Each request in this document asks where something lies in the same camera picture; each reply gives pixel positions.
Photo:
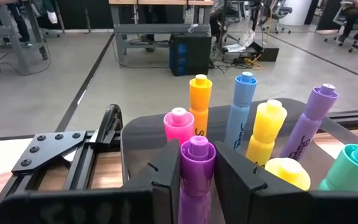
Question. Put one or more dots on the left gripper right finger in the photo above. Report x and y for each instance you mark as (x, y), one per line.
(232, 180)

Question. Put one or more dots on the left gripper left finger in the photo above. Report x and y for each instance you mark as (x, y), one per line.
(166, 174)

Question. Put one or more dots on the purple marker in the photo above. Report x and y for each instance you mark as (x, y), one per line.
(196, 174)

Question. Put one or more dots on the pink highlighter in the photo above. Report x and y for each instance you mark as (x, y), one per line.
(179, 124)

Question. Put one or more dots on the yellow highlighter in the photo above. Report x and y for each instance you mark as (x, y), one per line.
(267, 130)
(287, 172)

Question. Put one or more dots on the light blue highlighter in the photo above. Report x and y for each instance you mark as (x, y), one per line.
(241, 109)

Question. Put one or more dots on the slim yellow marker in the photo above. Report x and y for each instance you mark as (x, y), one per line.
(200, 102)

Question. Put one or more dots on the purple highlighter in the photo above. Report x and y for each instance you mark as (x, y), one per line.
(309, 124)

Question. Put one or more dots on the slim teal marker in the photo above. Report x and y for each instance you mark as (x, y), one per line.
(350, 169)

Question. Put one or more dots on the dark grey plastic bin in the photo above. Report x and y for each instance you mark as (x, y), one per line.
(141, 130)

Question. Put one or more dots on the black computer tower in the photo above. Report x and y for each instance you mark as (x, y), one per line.
(191, 53)

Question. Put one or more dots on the black floor box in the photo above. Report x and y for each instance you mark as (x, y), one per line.
(267, 51)

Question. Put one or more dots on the clear plastic bag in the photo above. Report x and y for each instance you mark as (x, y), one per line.
(244, 40)

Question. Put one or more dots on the wooden-top grey workbench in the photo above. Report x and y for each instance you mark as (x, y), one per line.
(160, 28)

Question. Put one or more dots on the grey office chair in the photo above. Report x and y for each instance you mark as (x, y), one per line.
(280, 14)
(340, 18)

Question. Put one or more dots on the person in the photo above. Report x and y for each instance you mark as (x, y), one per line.
(357, 21)
(19, 21)

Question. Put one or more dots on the grey metal workbench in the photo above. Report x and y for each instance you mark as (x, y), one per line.
(11, 31)

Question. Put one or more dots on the black frame bracket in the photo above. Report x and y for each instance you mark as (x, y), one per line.
(110, 123)

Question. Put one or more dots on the black metal table frame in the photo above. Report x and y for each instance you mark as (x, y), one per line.
(48, 149)

